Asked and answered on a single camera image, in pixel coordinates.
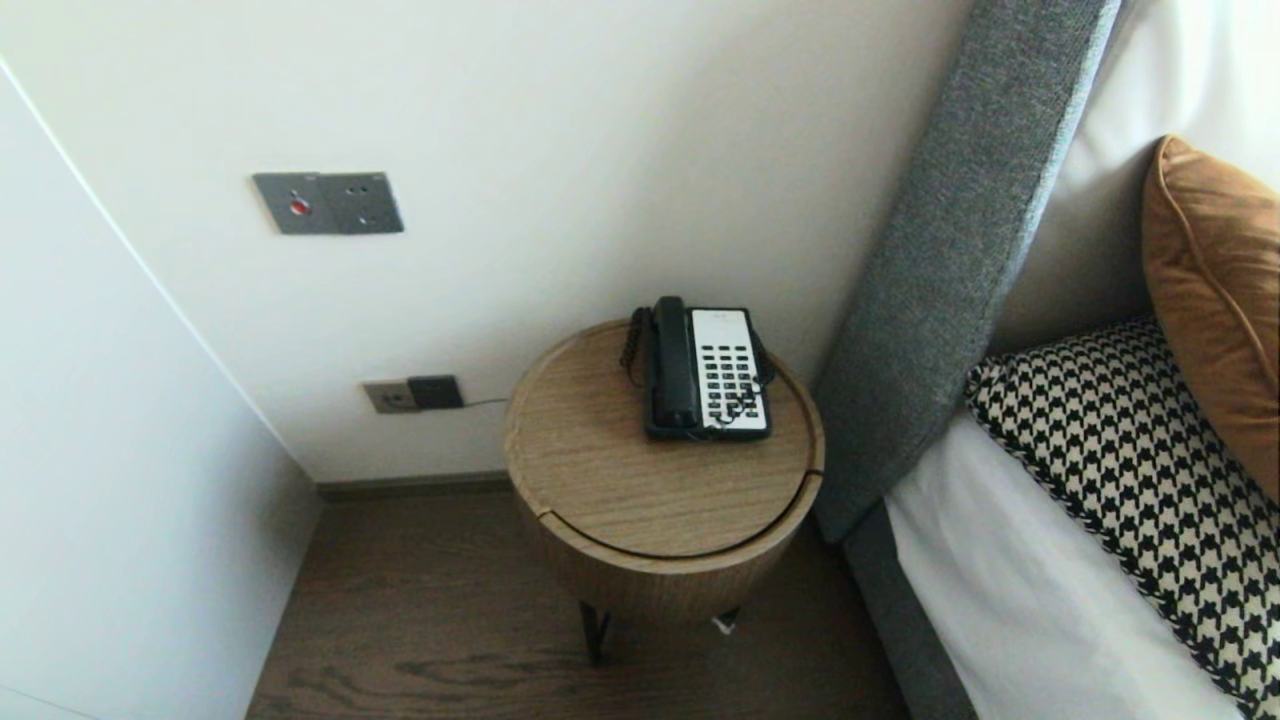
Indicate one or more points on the white bed pillow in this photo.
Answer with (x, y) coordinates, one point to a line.
(1190, 70)

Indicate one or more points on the dark grey wall power socket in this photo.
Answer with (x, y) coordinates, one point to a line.
(436, 392)

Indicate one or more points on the round wooden bedside table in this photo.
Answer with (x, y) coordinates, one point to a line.
(660, 590)
(640, 490)

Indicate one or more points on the black metal table legs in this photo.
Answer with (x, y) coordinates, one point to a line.
(595, 635)

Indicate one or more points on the grey wall switch panel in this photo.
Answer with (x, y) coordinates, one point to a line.
(328, 203)

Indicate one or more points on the beige wall socket plate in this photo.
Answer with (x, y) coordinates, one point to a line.
(388, 398)

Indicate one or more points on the brown wooden baseboard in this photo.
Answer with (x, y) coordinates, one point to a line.
(420, 486)

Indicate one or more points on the black and white desk telephone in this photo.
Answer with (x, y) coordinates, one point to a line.
(730, 372)

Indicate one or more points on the brown velvet pillow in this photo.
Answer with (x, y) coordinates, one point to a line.
(1220, 300)

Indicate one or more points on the grey upholstered bed frame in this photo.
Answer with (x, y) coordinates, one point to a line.
(900, 620)

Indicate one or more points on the black telephone handset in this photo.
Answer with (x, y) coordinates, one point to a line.
(674, 362)

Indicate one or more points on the black white houndstooth pillow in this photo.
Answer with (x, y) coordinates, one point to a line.
(1130, 450)

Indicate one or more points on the white table leg pad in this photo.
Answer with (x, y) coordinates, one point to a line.
(724, 625)

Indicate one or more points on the grey fabric headboard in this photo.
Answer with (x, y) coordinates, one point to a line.
(950, 250)

